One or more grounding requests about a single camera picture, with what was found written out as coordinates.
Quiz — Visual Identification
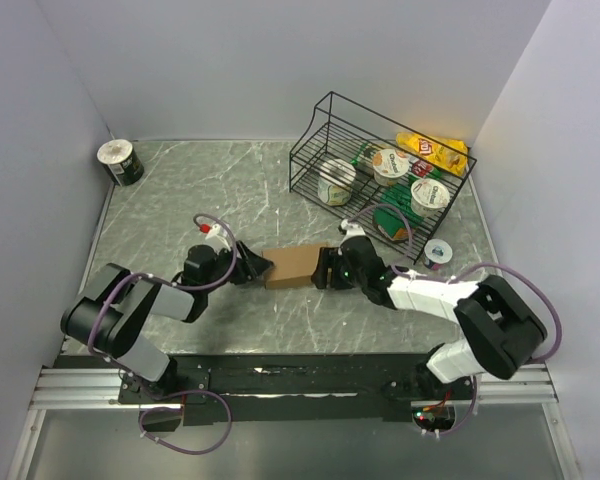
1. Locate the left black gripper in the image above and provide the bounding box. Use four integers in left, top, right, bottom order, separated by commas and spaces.
203, 239, 273, 293

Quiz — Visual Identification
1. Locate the brown cardboard box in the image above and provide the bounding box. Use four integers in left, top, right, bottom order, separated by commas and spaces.
262, 242, 329, 290

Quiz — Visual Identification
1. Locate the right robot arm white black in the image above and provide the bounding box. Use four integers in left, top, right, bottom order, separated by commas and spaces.
311, 234, 547, 399

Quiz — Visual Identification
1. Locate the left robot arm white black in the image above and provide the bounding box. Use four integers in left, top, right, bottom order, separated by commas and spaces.
60, 241, 274, 402

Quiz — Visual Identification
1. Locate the green snack package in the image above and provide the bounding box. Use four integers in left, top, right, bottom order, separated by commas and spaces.
373, 185, 422, 243

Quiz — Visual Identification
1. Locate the wrapped toilet paper roll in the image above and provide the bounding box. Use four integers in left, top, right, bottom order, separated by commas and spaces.
317, 159, 356, 207

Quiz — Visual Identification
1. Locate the yogurt cup upper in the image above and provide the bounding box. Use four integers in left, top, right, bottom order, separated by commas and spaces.
371, 148, 411, 187

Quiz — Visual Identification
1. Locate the yogurt cup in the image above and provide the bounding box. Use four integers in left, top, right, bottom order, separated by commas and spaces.
371, 148, 411, 187
410, 178, 451, 218

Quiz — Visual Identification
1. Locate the small blue white cup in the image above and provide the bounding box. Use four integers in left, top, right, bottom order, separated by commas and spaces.
423, 239, 453, 271

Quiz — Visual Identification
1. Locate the yogurt cup lower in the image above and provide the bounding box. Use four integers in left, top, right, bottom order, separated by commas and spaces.
410, 178, 451, 218

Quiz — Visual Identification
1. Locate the red green snack packet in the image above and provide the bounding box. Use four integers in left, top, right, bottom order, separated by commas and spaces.
351, 142, 442, 183

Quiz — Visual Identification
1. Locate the yellow chips bag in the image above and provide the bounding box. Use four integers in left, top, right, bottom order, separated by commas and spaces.
395, 132, 469, 176

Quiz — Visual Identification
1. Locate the black chip can white lid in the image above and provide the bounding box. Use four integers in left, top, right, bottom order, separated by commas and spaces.
97, 139, 144, 186

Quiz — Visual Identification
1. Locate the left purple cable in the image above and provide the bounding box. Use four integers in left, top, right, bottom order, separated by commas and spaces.
86, 212, 239, 455

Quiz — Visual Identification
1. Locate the purple cable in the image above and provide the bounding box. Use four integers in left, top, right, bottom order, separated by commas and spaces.
344, 202, 563, 439
86, 212, 239, 455

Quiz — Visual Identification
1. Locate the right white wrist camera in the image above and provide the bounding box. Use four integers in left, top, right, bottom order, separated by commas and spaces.
338, 219, 366, 241

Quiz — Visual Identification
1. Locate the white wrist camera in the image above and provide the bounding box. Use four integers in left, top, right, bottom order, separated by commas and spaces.
199, 223, 232, 251
338, 219, 366, 241

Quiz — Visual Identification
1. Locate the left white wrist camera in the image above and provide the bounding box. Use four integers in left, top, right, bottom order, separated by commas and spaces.
199, 223, 232, 251

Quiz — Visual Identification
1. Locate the black wire basket rack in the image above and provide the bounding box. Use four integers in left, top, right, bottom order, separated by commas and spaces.
288, 91, 477, 262

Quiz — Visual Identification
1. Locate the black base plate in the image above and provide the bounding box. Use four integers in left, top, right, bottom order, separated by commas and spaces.
54, 351, 534, 431

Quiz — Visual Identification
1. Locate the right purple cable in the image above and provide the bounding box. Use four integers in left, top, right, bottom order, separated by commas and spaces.
344, 202, 563, 439

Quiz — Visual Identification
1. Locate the aluminium rail frame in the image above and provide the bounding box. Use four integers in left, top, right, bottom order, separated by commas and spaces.
8, 366, 582, 479

